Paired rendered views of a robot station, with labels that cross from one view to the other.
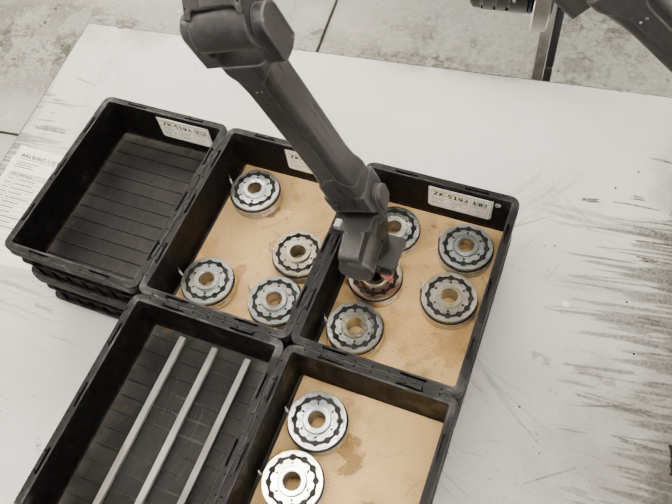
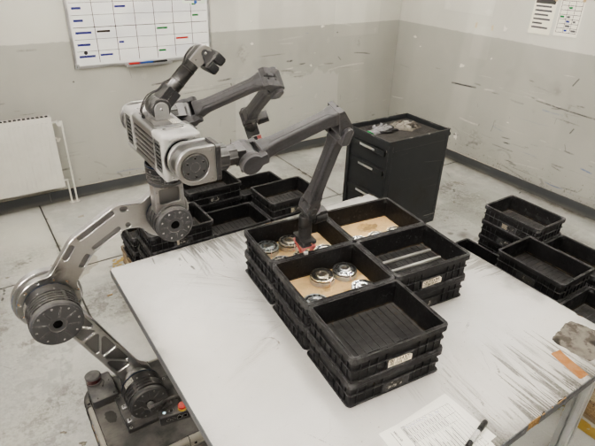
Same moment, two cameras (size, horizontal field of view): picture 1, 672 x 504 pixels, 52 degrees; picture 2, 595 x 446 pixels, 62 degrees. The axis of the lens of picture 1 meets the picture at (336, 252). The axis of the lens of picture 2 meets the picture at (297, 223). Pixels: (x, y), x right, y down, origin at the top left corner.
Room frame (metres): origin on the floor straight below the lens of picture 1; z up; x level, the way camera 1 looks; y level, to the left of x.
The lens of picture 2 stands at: (2.19, 0.86, 2.06)
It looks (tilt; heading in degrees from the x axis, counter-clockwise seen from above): 29 degrees down; 211
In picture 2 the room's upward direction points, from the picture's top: 2 degrees clockwise
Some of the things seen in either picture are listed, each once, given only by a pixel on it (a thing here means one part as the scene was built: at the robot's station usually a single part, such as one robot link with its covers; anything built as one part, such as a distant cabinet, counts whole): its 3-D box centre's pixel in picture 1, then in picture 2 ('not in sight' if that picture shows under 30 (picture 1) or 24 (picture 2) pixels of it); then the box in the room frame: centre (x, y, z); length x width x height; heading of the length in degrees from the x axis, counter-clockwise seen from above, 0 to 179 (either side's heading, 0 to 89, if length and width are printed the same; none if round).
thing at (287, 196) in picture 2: not in sight; (285, 218); (-0.38, -0.81, 0.37); 0.40 x 0.30 x 0.45; 156
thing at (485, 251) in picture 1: (465, 246); (267, 246); (0.63, -0.24, 0.86); 0.10 x 0.10 x 0.01
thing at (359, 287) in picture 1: (375, 275); not in sight; (0.61, -0.06, 0.86); 0.10 x 0.10 x 0.01
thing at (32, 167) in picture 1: (23, 204); (438, 438); (1.05, 0.71, 0.70); 0.33 x 0.23 x 0.01; 156
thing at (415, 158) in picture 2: not in sight; (391, 181); (-1.23, -0.38, 0.45); 0.60 x 0.45 x 0.90; 156
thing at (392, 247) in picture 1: (372, 240); (305, 232); (0.61, -0.07, 0.98); 0.10 x 0.07 x 0.07; 59
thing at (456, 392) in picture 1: (409, 270); (297, 237); (0.57, -0.12, 0.92); 0.40 x 0.30 x 0.02; 150
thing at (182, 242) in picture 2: not in sight; (176, 249); (0.35, -1.13, 0.37); 0.40 x 0.30 x 0.45; 156
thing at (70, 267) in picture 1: (121, 187); (376, 318); (0.87, 0.40, 0.92); 0.40 x 0.30 x 0.02; 150
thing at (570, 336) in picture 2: not in sight; (582, 338); (0.28, 1.05, 0.71); 0.22 x 0.19 x 0.01; 156
